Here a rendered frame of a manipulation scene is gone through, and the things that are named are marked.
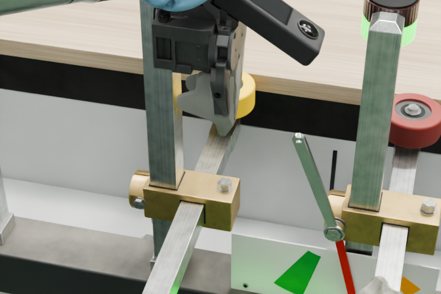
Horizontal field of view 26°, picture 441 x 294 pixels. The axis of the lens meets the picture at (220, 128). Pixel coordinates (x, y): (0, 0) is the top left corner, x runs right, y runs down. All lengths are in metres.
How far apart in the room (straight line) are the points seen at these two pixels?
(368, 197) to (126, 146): 0.47
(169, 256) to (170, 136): 0.14
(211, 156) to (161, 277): 0.23
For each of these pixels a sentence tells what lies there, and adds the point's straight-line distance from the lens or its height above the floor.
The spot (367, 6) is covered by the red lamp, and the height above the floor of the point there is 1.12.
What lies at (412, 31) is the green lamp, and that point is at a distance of 1.07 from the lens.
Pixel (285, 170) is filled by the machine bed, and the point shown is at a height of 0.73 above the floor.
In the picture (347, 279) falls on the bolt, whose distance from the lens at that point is 1.22.
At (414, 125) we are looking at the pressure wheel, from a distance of 1.24.
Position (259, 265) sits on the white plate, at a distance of 1.24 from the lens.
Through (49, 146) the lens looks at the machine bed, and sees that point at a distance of 1.53.
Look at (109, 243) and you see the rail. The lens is 1.35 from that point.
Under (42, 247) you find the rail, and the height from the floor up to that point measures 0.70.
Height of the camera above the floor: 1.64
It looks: 37 degrees down
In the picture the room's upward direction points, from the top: straight up
